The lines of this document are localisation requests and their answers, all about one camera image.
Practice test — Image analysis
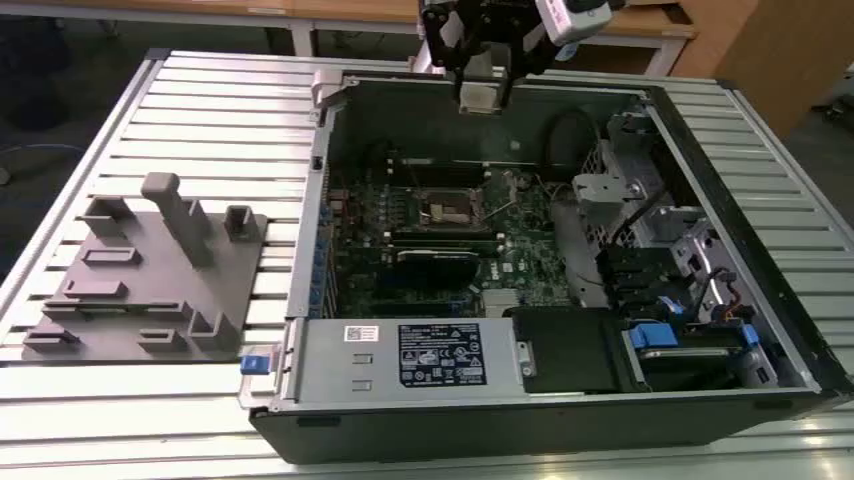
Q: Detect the wooden cabinet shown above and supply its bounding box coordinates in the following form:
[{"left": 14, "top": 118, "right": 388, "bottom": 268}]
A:
[{"left": 670, "top": 0, "right": 854, "bottom": 139}]

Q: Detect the small silver heat sink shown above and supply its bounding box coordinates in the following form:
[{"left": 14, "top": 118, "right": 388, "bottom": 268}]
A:
[{"left": 481, "top": 288, "right": 524, "bottom": 319}]

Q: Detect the green motherboard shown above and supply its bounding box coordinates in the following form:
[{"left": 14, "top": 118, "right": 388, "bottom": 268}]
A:
[{"left": 320, "top": 159, "right": 582, "bottom": 321}]

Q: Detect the grey parts rack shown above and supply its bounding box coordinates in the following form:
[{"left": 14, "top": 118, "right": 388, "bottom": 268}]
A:
[{"left": 19, "top": 172, "right": 273, "bottom": 364}]

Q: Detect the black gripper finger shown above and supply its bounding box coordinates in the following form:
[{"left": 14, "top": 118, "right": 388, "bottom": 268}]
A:
[
  {"left": 498, "top": 19, "right": 560, "bottom": 110},
  {"left": 424, "top": 3, "right": 470, "bottom": 112}
]

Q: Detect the silver power supply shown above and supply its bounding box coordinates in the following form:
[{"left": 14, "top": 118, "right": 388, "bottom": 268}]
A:
[{"left": 279, "top": 317, "right": 530, "bottom": 407}]

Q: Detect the black looped cable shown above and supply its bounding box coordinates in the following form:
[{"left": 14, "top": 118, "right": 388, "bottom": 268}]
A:
[{"left": 548, "top": 107, "right": 601, "bottom": 169}]

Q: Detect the grey plastic bar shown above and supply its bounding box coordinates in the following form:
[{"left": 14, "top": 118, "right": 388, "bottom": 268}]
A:
[{"left": 550, "top": 202, "right": 613, "bottom": 309}]

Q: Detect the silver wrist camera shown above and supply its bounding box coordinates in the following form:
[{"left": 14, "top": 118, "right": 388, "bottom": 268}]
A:
[{"left": 533, "top": 0, "right": 617, "bottom": 47}]

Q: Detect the coloured wire bundle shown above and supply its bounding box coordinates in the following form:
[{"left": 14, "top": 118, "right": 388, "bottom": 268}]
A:
[{"left": 717, "top": 294, "right": 748, "bottom": 321}]

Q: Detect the CPU socket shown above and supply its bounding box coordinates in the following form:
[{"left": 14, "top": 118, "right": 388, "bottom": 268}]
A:
[{"left": 414, "top": 185, "right": 496, "bottom": 234}]

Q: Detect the perforated metal drive cage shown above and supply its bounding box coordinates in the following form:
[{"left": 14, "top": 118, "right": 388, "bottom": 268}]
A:
[{"left": 572, "top": 112, "right": 673, "bottom": 251}]

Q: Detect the silver CPU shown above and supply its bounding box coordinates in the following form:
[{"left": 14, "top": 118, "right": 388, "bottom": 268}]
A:
[{"left": 460, "top": 81, "right": 509, "bottom": 116}]

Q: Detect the grey case latch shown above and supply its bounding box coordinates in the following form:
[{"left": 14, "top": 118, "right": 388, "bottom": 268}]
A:
[{"left": 312, "top": 69, "right": 350, "bottom": 109}]

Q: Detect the black graphics card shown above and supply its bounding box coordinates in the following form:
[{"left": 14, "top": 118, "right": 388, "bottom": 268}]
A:
[{"left": 393, "top": 247, "right": 484, "bottom": 304}]

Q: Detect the wooden desk white frame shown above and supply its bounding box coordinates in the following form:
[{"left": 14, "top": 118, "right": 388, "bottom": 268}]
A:
[
  {"left": 310, "top": 0, "right": 700, "bottom": 76},
  {"left": 0, "top": 0, "right": 316, "bottom": 59}
]

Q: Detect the black PC case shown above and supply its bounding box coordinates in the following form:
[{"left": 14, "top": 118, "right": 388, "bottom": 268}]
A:
[{"left": 237, "top": 68, "right": 854, "bottom": 466}]

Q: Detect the blue disk carrier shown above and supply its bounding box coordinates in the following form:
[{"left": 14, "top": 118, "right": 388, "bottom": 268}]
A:
[{"left": 625, "top": 322, "right": 681, "bottom": 351}]

